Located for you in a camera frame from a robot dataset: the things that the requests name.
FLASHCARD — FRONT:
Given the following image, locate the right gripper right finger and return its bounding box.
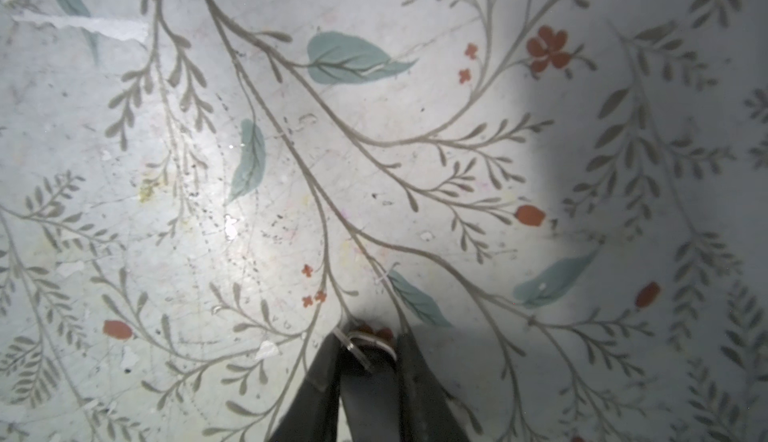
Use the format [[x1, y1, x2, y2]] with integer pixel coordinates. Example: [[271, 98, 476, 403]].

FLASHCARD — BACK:
[[396, 331, 469, 442]]

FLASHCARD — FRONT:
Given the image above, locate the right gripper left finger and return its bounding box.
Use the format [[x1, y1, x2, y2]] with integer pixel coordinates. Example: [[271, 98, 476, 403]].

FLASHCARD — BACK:
[[268, 333, 342, 442]]

